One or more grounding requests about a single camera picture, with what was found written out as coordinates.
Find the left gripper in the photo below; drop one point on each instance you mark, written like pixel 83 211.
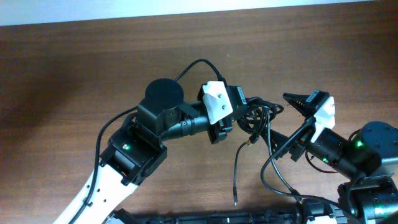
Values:
pixel 218 130

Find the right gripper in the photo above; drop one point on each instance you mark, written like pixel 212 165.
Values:
pixel 299 149

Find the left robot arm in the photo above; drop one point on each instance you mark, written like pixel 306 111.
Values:
pixel 137 148

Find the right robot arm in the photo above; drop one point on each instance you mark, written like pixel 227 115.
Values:
pixel 368 158

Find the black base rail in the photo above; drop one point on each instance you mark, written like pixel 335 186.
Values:
pixel 315 213

